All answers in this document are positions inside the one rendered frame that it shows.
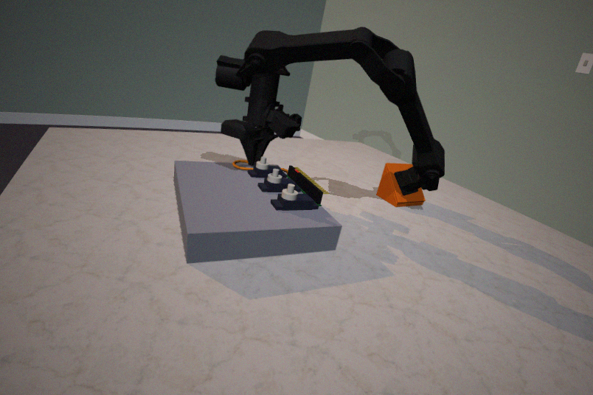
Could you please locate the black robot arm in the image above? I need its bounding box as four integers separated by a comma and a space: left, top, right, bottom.
215, 27, 445, 195

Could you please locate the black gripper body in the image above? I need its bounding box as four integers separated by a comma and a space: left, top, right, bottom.
221, 93, 280, 140

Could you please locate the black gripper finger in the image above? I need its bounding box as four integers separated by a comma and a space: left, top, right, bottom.
255, 133, 277, 161
240, 138, 264, 165

